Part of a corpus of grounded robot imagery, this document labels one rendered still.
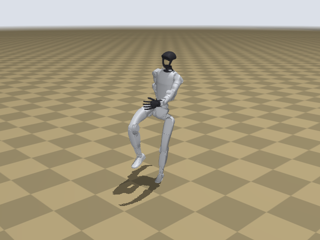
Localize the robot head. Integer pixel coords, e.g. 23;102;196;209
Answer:
161;51;177;73

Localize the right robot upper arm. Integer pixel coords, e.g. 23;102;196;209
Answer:
152;68;160;91

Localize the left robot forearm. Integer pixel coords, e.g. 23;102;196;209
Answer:
160;91;175;106

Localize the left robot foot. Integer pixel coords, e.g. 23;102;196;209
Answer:
154;173;164;183

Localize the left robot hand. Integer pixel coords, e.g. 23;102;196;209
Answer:
143;97;163;110

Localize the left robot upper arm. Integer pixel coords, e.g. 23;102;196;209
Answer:
165;74;184;95

